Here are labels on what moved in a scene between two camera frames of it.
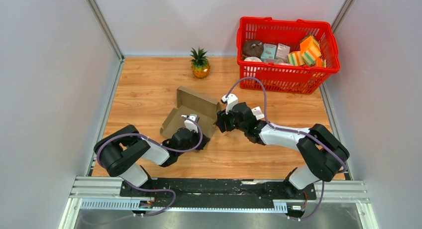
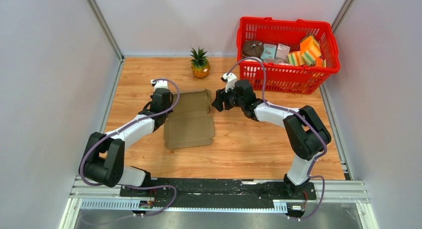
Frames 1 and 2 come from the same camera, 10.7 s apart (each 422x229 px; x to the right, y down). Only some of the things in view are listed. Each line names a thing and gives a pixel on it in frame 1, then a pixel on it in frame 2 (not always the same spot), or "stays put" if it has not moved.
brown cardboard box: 188,102 stays put
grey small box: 282,52 stays put
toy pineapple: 200,66 stays put
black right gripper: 222,119 → 221,96
